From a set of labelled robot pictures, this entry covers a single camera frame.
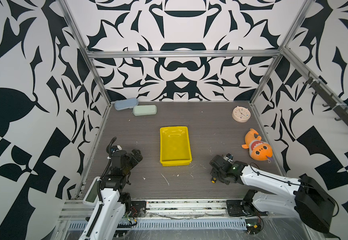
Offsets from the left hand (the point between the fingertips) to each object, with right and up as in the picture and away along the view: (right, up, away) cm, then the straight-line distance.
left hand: (134, 153), depth 83 cm
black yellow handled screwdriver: (+43, -14, -1) cm, 45 cm away
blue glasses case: (-16, +30, +33) cm, 47 cm away
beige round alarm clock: (+70, +21, +27) cm, 78 cm away
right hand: (+43, -12, +2) cm, 45 cm away
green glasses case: (+1, +25, +30) cm, 39 cm away
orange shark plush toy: (+69, +1, +4) cm, 69 cm away
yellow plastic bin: (+22, +2, +11) cm, 25 cm away
